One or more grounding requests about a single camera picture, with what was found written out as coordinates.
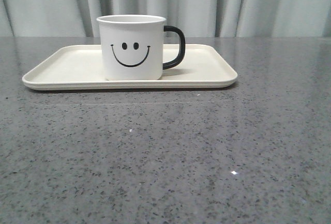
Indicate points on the pale grey-green curtain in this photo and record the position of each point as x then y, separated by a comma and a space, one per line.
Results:
196, 18

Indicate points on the cream rectangular plastic tray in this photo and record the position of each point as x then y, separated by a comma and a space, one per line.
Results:
79, 67

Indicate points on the white smiley mug black handle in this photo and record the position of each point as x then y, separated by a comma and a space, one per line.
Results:
132, 46

